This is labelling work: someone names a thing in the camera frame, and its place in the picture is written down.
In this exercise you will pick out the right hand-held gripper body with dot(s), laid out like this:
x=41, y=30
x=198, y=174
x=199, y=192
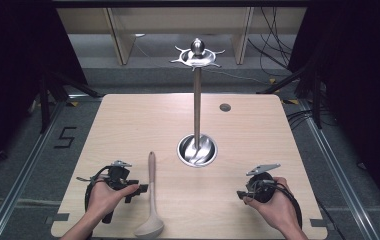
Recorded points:
x=262, y=186

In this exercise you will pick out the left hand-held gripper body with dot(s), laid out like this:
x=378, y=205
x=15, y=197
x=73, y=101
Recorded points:
x=116, y=176

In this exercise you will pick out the beige ladle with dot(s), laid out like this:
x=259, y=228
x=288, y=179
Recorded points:
x=151, y=203

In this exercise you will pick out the person's left hand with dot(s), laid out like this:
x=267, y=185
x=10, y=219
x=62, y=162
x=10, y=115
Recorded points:
x=107, y=199

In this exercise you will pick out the person's right hand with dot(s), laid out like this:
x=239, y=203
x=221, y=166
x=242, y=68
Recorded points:
x=279, y=208

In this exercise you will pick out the grey round table grommet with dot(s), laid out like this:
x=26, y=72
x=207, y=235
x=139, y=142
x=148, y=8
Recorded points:
x=225, y=107

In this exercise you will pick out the black metal stand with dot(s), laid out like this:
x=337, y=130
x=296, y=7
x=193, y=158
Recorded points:
x=306, y=90
x=53, y=96

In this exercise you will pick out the metal utensil hanging stand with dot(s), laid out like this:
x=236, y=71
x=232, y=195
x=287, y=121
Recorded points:
x=196, y=100

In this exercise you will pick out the dark curtain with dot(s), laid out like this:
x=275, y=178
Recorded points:
x=8, y=73
x=364, y=83

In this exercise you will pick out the beige wooden shelf unit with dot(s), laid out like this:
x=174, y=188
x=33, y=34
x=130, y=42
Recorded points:
x=178, y=23

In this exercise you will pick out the metal floor rail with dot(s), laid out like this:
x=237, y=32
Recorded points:
x=21, y=173
x=343, y=173

